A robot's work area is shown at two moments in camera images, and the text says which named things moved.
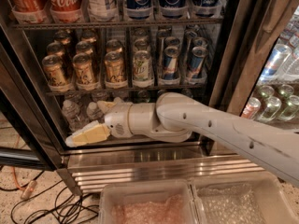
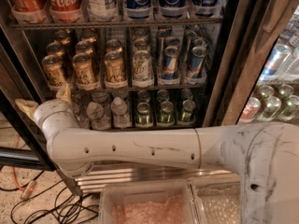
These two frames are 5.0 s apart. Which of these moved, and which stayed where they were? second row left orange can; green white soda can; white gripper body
Moved: white gripper body
Stayed: green white soda can; second row left orange can
